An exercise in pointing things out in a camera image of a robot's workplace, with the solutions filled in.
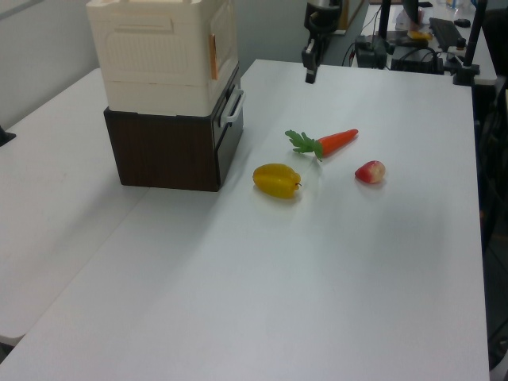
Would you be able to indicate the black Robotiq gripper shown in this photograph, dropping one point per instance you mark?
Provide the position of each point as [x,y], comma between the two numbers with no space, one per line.
[311,53]

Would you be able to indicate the cream cabinet door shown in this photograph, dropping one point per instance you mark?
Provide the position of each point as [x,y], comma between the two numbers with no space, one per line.
[226,39]

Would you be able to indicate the dark brown drawer cabinet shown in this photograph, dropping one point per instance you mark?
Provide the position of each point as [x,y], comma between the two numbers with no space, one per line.
[162,151]

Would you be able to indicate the black small device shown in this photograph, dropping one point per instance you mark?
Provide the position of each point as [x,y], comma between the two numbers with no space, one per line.
[371,51]

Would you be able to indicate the orange toy carrot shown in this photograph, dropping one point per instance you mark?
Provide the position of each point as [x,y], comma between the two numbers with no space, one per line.
[333,141]

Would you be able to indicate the black monitor stand pole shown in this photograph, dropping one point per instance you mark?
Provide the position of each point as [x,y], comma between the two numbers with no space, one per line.
[384,20]

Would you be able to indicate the black electronics box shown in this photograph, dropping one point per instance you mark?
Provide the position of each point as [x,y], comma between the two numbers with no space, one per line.
[416,59]

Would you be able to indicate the yellow toy starfruit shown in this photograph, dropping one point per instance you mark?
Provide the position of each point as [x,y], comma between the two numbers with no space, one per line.
[275,182]

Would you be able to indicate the red toy wax apple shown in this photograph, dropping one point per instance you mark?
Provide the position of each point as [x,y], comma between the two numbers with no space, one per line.
[371,172]

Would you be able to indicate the black keyboard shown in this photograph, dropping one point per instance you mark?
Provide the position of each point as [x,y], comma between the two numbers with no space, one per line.
[446,33]

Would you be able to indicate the black camera stand clamp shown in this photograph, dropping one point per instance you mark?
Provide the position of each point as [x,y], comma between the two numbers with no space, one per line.
[465,75]

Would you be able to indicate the black camera stand pole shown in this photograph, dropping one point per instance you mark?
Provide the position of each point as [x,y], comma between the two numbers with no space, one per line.
[474,35]

